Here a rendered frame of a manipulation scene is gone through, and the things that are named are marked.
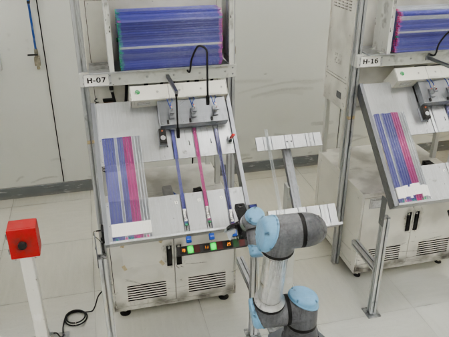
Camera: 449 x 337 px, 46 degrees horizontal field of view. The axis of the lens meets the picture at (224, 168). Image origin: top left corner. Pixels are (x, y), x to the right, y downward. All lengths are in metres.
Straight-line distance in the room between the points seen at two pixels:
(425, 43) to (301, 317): 1.72
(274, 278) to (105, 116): 1.26
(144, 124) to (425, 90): 1.55
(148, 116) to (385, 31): 1.33
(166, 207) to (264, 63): 2.15
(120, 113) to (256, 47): 1.91
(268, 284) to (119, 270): 1.24
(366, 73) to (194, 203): 1.32
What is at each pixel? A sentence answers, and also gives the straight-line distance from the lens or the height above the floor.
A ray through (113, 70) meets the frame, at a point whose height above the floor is 1.40.
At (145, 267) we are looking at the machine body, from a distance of 2.96.
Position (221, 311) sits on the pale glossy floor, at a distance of 3.16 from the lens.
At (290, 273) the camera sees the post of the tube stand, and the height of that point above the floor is 0.31.
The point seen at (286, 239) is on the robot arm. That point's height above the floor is 1.14.
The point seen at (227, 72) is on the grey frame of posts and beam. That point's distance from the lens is 2.74.
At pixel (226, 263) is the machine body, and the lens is 3.04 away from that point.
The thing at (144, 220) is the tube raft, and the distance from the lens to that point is 2.50.
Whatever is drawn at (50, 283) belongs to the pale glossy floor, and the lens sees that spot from 3.53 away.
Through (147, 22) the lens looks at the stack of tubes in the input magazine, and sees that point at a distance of 2.59.
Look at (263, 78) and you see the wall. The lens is 4.43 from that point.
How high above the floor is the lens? 2.07
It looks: 26 degrees down
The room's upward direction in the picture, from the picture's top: straight up
